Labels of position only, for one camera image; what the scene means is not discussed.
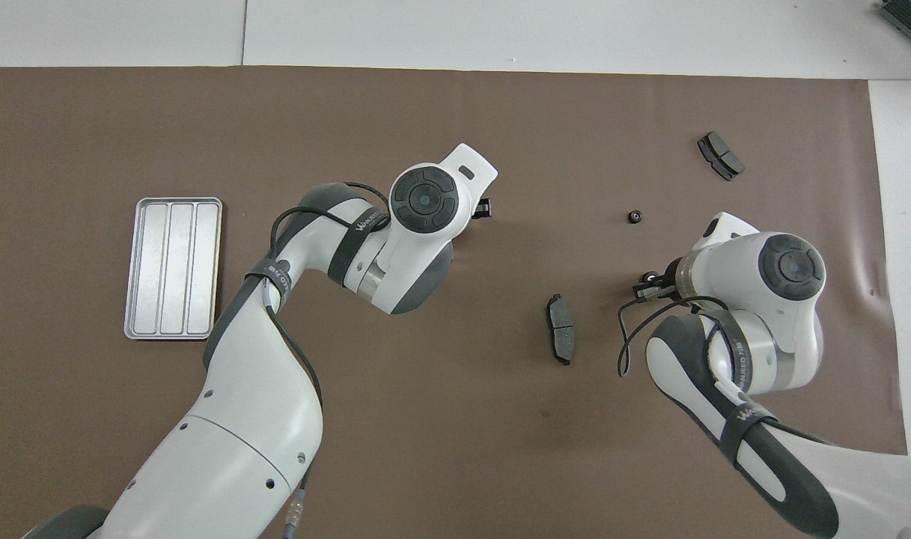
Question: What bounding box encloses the brown paper table mat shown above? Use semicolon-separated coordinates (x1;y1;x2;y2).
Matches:
0;66;911;539

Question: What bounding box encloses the short dark grey brake pad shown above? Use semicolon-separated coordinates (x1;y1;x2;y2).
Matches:
697;131;746;182

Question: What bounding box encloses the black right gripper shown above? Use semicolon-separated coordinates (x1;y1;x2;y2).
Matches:
633;269;682;302

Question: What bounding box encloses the silver metal ribbed tray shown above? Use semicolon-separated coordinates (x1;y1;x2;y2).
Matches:
124;197;224;341

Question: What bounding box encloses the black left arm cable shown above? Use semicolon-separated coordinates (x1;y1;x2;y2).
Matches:
260;181;393;539

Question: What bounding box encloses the long dark grey brake pad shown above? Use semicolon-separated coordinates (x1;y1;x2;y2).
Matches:
546;293;577;367

